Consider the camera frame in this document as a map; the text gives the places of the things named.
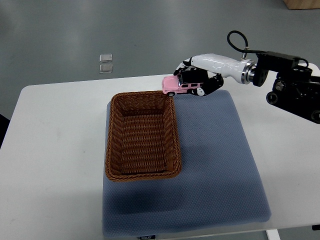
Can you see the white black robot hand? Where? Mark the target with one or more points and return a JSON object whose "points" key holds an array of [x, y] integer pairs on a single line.
{"points": [[211, 69]]}

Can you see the pink toy car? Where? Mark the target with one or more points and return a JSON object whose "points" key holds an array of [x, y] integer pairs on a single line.
{"points": [[183, 82]]}

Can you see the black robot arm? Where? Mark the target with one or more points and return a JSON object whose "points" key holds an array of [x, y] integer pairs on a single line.
{"points": [[294, 90]]}

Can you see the brown wicker basket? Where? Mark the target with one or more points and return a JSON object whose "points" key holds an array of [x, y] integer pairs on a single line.
{"points": [[142, 137]]}

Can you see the wooden box corner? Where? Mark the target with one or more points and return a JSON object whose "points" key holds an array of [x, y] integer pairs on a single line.
{"points": [[302, 4]]}

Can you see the upper floor metal plate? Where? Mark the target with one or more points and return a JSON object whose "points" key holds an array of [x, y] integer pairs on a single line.
{"points": [[106, 57]]}

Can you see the blue-grey foam mat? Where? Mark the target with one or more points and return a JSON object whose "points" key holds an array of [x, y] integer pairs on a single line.
{"points": [[219, 183]]}

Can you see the white table leg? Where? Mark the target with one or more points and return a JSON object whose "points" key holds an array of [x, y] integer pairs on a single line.
{"points": [[273, 234]]}

